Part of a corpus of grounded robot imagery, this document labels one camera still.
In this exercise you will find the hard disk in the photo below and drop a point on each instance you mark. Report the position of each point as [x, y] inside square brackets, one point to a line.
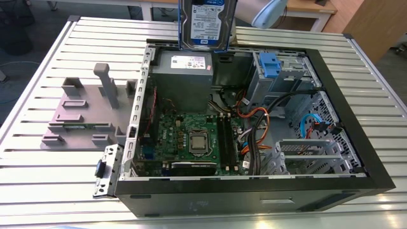
[207, 23]

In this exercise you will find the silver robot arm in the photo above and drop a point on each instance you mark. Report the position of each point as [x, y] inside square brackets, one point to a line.
[244, 9]

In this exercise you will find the metal disk bay cage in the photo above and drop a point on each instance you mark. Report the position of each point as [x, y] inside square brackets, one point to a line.
[285, 81]

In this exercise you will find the perforated metal disk bay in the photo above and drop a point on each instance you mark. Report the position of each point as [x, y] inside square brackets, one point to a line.
[304, 143]

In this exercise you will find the silver CPU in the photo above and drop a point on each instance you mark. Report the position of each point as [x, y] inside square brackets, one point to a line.
[197, 142]

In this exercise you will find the silver power supply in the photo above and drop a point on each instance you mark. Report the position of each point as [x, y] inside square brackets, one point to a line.
[180, 90]

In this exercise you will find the black RAM slot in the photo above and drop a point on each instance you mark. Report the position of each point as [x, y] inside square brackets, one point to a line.
[232, 140]
[223, 140]

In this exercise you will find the CPU socket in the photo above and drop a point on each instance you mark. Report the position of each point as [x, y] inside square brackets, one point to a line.
[191, 152]

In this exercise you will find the green motherboard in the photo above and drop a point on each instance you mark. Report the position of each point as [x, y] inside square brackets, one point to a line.
[168, 152]

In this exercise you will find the black graphics card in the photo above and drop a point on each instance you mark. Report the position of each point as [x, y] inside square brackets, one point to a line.
[193, 167]

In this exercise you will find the blue plastic bay carrier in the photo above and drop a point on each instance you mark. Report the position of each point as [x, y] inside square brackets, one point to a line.
[269, 64]

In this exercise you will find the grey parts rack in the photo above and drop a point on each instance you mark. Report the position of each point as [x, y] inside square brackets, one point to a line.
[92, 112]

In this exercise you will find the black open PC case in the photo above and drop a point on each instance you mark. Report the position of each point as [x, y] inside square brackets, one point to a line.
[221, 198]

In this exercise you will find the green RAM stick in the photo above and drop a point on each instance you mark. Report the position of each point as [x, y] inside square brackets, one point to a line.
[79, 126]

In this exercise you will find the wooden top desk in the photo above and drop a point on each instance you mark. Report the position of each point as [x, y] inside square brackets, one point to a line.
[311, 7]

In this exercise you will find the wooden cabinet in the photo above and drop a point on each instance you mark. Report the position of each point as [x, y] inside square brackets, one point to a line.
[375, 23]

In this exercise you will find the black office chair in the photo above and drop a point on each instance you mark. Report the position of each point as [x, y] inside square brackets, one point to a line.
[12, 45]

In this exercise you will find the hinged metal slot bracket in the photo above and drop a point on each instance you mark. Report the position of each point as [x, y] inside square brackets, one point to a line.
[111, 167]

